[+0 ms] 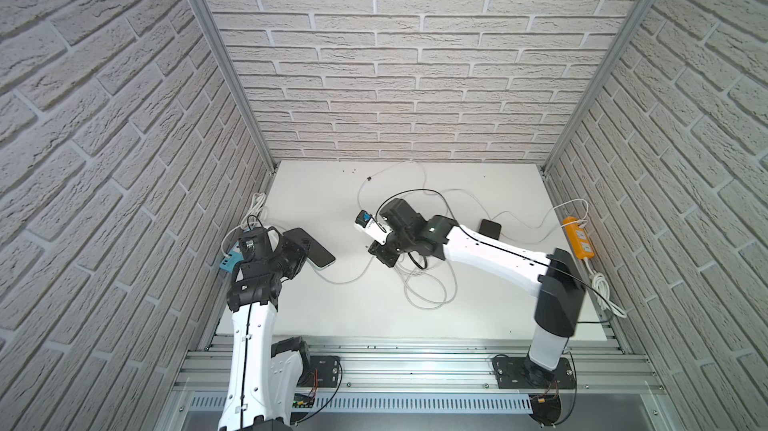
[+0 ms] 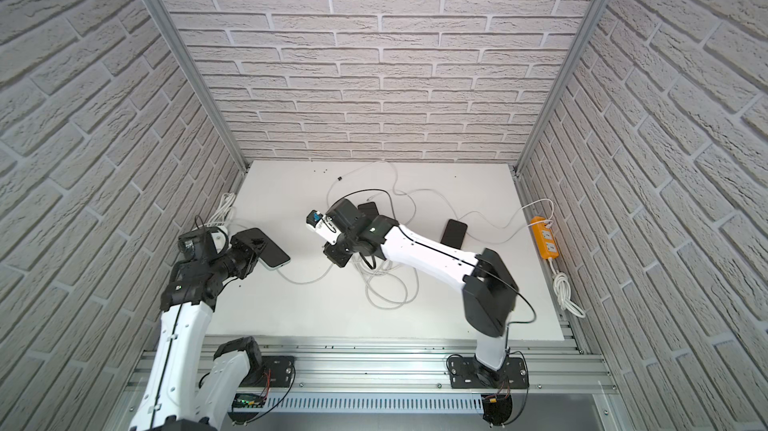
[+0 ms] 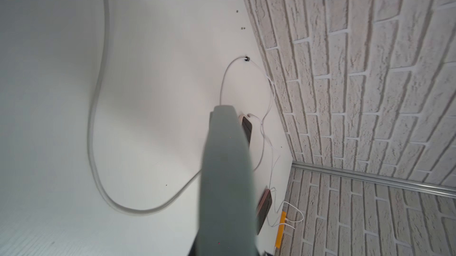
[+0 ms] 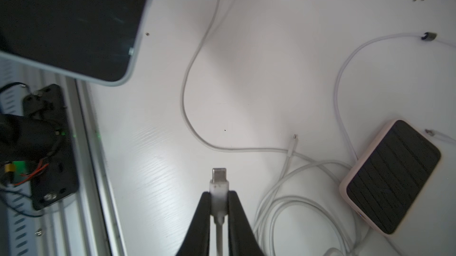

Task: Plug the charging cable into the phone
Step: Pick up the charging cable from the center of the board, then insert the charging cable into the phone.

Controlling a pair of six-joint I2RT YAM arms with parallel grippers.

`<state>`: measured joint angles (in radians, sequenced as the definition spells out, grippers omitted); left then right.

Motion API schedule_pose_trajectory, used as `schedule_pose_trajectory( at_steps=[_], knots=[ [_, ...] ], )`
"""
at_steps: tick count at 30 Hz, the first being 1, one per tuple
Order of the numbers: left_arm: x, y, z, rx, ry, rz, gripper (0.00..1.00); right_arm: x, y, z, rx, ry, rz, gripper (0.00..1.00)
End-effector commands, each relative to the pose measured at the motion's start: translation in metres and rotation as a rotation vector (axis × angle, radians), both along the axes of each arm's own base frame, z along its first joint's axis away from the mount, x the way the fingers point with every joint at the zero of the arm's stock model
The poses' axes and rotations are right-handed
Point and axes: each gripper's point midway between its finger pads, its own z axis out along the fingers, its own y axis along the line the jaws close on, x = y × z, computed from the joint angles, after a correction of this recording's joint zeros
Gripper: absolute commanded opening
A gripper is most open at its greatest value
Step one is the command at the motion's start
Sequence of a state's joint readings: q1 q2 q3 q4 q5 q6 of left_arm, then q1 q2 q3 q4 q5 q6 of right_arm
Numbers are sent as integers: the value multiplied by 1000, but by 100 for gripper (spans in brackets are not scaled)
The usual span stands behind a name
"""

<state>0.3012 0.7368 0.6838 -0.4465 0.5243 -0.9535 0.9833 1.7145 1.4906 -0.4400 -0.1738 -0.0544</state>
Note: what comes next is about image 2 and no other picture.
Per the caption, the phone with light green case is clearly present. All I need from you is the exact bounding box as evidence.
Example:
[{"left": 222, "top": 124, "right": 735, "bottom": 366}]
[{"left": 235, "top": 228, "right": 291, "bottom": 269}]

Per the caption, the long white charging cable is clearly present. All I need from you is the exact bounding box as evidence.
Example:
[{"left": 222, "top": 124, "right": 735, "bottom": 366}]
[{"left": 272, "top": 160, "right": 556, "bottom": 311}]

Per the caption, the phone with black case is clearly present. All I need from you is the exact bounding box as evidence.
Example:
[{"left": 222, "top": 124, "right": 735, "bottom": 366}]
[{"left": 440, "top": 219, "right": 468, "bottom": 250}]

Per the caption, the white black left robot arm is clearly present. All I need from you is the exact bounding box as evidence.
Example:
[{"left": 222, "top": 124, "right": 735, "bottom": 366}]
[{"left": 129, "top": 227, "right": 266, "bottom": 430}]

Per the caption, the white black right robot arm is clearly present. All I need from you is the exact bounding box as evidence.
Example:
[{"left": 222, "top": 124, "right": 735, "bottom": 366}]
[{"left": 306, "top": 198, "right": 519, "bottom": 371}]

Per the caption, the phone with pink case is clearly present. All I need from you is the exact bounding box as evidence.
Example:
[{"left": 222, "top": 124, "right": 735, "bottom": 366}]
[{"left": 357, "top": 202, "right": 379, "bottom": 220}]

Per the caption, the small green circuit board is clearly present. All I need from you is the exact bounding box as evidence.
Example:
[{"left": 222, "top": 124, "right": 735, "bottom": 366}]
[{"left": 232, "top": 393, "right": 267, "bottom": 410}]

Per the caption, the orange power strip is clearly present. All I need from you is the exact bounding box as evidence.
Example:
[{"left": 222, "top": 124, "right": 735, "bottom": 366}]
[{"left": 530, "top": 216, "right": 560, "bottom": 261}]

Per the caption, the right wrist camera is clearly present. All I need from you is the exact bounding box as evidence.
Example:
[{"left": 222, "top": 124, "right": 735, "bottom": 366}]
[{"left": 306, "top": 210, "right": 341, "bottom": 245}]

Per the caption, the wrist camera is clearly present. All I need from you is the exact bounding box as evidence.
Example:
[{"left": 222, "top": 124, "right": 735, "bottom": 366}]
[
  {"left": 306, "top": 210, "right": 341, "bottom": 245},
  {"left": 177, "top": 226, "right": 229, "bottom": 261}
]

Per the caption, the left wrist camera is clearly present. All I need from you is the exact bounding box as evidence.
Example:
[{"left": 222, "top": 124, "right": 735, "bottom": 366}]
[{"left": 177, "top": 226, "right": 229, "bottom": 261}]

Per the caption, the bundled white power cord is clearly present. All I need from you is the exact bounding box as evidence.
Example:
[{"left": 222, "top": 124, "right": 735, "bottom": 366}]
[{"left": 203, "top": 192, "right": 238, "bottom": 229}]

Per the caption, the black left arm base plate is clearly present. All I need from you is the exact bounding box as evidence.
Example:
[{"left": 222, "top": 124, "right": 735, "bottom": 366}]
[{"left": 240, "top": 356, "right": 295, "bottom": 388}]

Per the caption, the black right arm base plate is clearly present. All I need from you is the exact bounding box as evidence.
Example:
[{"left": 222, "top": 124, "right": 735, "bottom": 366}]
[{"left": 445, "top": 353, "right": 530, "bottom": 391}]

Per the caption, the white perforated cable duct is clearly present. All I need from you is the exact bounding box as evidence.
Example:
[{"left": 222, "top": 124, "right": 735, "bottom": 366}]
[{"left": 273, "top": 392, "right": 483, "bottom": 416}]

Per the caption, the white cord of orange strip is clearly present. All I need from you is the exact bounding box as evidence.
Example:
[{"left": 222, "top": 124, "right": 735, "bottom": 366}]
[{"left": 549, "top": 258, "right": 587, "bottom": 319}]

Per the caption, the aluminium front rail frame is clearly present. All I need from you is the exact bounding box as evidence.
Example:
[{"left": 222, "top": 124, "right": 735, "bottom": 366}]
[{"left": 104, "top": 319, "right": 637, "bottom": 431}]

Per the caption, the aluminium corner post left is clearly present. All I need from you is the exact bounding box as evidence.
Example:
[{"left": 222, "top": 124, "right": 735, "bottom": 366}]
[{"left": 142, "top": 0, "right": 248, "bottom": 174}]

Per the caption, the aluminium corner post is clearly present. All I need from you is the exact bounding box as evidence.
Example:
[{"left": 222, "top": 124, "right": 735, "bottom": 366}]
[
  {"left": 513, "top": 0, "right": 610, "bottom": 179},
  {"left": 142, "top": 0, "right": 248, "bottom": 174}
]

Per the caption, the aluminium corner post right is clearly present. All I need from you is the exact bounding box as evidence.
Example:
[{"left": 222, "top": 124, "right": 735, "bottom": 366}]
[{"left": 513, "top": 0, "right": 610, "bottom": 179}]

